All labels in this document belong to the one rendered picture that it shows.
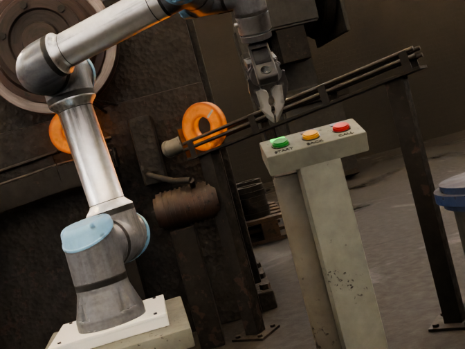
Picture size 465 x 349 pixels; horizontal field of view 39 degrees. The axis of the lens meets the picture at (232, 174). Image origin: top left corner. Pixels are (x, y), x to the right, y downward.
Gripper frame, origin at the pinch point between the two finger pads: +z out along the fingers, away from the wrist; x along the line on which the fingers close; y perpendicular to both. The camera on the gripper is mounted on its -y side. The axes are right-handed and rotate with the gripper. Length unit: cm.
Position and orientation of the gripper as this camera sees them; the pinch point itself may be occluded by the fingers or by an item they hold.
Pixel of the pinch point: (275, 118)
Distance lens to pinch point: 152.7
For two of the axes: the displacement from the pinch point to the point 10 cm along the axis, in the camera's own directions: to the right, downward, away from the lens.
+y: -1.3, -3.7, 9.2
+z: 2.3, 8.9, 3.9
